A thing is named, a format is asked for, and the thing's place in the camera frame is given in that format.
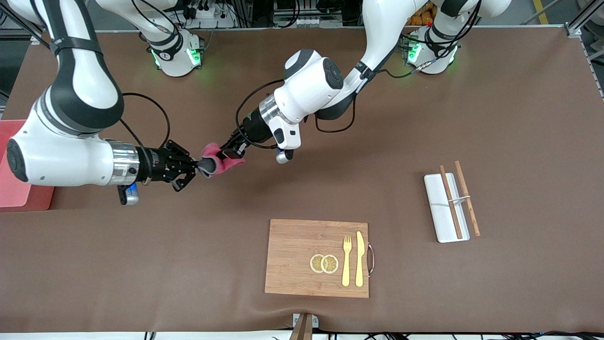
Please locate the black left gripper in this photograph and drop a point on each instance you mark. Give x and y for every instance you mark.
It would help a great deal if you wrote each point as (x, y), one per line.
(253, 125)

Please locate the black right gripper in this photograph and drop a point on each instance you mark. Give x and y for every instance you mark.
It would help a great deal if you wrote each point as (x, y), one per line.
(158, 164)

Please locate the red and grey cloth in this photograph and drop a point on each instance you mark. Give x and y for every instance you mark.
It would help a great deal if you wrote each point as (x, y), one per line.
(214, 153)

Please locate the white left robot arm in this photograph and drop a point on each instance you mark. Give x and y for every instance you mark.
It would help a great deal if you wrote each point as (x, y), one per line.
(306, 89)

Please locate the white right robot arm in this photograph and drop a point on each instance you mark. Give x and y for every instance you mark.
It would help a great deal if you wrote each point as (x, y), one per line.
(61, 156)

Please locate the bamboo cutting board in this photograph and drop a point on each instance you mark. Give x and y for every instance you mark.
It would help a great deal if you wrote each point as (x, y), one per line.
(292, 259)

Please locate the white power strip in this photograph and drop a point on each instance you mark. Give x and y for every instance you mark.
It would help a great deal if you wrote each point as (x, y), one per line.
(207, 16)

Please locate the lemon slice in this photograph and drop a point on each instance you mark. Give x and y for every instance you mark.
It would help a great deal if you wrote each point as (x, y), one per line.
(330, 264)
(315, 263)

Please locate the white connector block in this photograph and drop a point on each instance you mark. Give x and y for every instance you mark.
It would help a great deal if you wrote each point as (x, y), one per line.
(306, 21)

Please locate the yellow plastic fork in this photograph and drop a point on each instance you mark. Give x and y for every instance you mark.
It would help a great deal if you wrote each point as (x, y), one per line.
(346, 264)

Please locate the yellow plastic knife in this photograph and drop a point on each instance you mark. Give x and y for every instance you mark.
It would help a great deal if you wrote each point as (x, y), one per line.
(359, 259)

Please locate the pink plastic bin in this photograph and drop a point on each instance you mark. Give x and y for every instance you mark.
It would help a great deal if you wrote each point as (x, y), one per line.
(19, 193)

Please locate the grey metal mounting plate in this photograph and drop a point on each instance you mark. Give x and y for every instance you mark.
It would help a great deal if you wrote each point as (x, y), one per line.
(315, 321)

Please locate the white rectangular tray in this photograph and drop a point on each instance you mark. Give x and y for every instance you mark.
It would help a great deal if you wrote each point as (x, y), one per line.
(439, 212)

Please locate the brown wooden chopstick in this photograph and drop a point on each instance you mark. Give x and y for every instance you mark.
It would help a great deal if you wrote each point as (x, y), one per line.
(452, 203)
(468, 200)

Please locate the orange snack bags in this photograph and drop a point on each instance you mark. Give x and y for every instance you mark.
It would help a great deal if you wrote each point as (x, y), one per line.
(420, 16)

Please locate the thin white band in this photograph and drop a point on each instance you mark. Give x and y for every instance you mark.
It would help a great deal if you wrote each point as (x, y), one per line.
(460, 199)

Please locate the brown camera pole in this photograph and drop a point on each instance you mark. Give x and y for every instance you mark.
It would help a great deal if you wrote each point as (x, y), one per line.
(302, 328)

